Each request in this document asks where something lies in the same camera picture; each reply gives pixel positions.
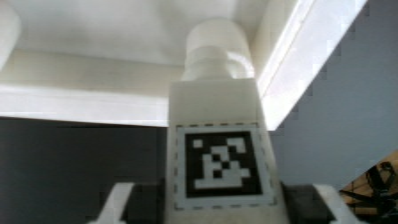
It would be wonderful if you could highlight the white table leg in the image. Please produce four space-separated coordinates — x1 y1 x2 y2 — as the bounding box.
166 18 290 224

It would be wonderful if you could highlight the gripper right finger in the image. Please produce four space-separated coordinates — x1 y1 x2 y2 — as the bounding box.
283 184 363 224

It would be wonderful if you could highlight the white square tabletop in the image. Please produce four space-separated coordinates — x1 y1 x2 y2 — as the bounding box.
0 0 368 127

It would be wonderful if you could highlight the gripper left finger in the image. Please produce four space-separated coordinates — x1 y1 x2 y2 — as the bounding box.
88 182 162 224

